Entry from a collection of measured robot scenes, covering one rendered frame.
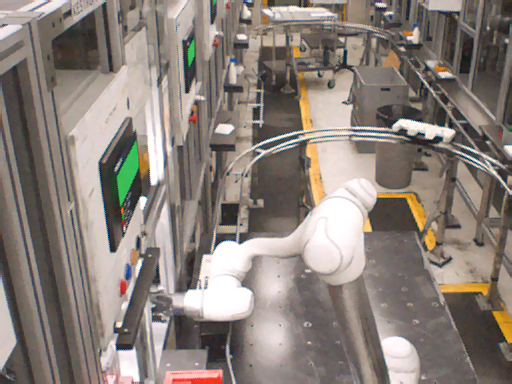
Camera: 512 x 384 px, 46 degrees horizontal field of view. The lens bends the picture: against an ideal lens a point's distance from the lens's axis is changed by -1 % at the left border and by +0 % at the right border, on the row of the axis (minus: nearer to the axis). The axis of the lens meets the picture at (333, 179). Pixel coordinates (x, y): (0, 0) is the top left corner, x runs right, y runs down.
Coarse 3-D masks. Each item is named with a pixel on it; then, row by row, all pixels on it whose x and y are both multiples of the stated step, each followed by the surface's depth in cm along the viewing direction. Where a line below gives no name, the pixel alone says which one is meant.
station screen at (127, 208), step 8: (136, 136) 134; (128, 144) 126; (128, 152) 126; (120, 160) 119; (120, 168) 119; (136, 176) 134; (136, 184) 134; (128, 192) 126; (136, 192) 134; (128, 200) 126; (136, 200) 134; (120, 208) 119; (128, 208) 126; (120, 216) 119; (128, 216) 126; (128, 224) 126
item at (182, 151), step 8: (192, 0) 267; (192, 8) 267; (192, 16) 267; (192, 24) 273; (184, 144) 249; (184, 152) 249; (184, 160) 249; (184, 168) 249; (184, 176) 249; (184, 184) 249; (184, 192) 249; (184, 200) 249; (184, 208) 249; (184, 216) 249; (184, 224) 248
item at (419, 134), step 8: (400, 120) 387; (408, 120) 387; (400, 128) 383; (408, 128) 374; (416, 128) 376; (424, 128) 378; (432, 128) 377; (440, 128) 378; (408, 136) 377; (416, 136) 377; (424, 136) 377; (432, 136) 369; (440, 136) 375; (448, 136) 367; (424, 144) 374
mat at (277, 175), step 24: (264, 48) 892; (264, 96) 691; (288, 96) 695; (264, 120) 621; (288, 120) 624; (312, 144) 570; (264, 168) 517; (288, 168) 519; (312, 168) 521; (264, 192) 477; (288, 192) 479; (264, 216) 442; (288, 216) 444
